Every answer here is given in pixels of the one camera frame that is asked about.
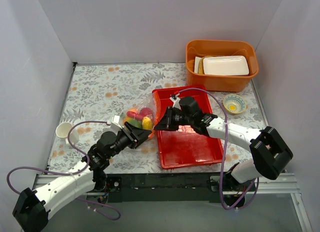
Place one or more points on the red pomegranate toy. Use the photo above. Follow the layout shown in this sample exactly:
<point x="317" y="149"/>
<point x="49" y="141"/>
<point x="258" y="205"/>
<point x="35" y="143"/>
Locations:
<point x="146" y="112"/>

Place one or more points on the small patterned bowl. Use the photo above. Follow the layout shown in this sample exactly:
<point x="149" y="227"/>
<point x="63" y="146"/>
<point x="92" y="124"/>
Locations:
<point x="234" y="103"/>

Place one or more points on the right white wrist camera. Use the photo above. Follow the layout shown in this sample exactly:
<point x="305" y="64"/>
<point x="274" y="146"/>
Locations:
<point x="176" y="100"/>

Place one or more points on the white rectangular plate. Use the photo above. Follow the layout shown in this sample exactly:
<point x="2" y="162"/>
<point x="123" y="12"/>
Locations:
<point x="225" y="66"/>

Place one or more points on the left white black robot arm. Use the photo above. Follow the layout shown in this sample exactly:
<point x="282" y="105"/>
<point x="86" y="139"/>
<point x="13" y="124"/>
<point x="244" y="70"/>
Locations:
<point x="34" y="208"/>

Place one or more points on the red chili pepper toy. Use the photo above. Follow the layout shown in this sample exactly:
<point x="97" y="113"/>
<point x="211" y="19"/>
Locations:
<point x="134" y="115"/>

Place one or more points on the yellow plates in bin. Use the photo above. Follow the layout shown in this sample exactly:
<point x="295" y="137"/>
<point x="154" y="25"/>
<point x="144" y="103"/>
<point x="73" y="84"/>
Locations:
<point x="199" y="65"/>

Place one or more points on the green orange mango toy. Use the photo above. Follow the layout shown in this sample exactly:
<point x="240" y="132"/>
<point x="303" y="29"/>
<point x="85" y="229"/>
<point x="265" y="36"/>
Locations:
<point x="133" y="122"/>

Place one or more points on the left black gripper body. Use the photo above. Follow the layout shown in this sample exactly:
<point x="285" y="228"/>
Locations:
<point x="131" y="136"/>

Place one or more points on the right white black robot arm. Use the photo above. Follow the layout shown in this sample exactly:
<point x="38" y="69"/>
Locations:
<point x="270" y="154"/>

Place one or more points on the yellow corn toy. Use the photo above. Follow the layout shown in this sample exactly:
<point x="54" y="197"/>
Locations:
<point x="147" y="123"/>

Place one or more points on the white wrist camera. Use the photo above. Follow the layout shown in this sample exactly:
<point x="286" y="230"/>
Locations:
<point x="115" y="123"/>
<point x="176" y="100"/>

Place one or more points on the aluminium frame rail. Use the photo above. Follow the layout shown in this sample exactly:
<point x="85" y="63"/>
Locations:
<point x="285" y="183"/>

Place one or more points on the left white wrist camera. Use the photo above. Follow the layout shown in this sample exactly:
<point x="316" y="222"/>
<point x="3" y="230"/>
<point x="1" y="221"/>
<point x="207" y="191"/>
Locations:
<point x="115" y="123"/>

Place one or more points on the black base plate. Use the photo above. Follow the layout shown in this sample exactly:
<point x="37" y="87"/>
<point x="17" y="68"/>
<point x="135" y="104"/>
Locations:
<point x="160" y="194"/>

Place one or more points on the white cup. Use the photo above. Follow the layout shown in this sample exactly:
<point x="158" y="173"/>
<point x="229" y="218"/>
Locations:
<point x="63" y="130"/>

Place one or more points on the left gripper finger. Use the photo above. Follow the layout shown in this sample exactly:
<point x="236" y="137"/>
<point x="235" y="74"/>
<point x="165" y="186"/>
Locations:
<point x="138" y="134"/>
<point x="137" y="143"/>

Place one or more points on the clear zip top bag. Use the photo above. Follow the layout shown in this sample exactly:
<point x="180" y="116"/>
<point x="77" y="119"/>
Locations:
<point x="150" y="102"/>

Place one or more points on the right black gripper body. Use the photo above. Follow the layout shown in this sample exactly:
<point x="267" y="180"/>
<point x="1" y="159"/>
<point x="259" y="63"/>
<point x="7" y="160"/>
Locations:
<point x="170" y="118"/>

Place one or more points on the red plastic tray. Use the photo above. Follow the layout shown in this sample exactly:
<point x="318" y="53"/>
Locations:
<point x="185" y="147"/>

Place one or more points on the orange plastic bin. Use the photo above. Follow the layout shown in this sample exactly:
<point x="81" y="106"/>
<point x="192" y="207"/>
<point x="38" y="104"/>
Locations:
<point x="218" y="48"/>

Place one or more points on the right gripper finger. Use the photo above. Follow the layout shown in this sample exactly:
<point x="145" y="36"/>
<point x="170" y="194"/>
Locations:
<point x="166" y="119"/>
<point x="170" y="127"/>

